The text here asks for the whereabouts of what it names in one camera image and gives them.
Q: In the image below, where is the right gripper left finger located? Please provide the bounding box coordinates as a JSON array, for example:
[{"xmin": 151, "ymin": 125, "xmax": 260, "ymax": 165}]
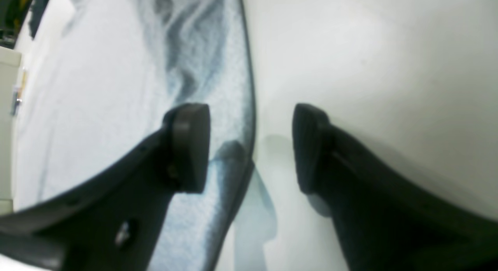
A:
[{"xmin": 0, "ymin": 104, "xmax": 210, "ymax": 271}]

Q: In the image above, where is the grey T-shirt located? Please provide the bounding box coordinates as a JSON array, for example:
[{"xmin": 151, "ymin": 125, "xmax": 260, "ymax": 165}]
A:
[{"xmin": 14, "ymin": 0, "xmax": 256, "ymax": 271}]

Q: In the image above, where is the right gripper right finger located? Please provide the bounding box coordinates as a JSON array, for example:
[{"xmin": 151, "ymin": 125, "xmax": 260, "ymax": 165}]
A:
[{"xmin": 292, "ymin": 103, "xmax": 498, "ymax": 271}]

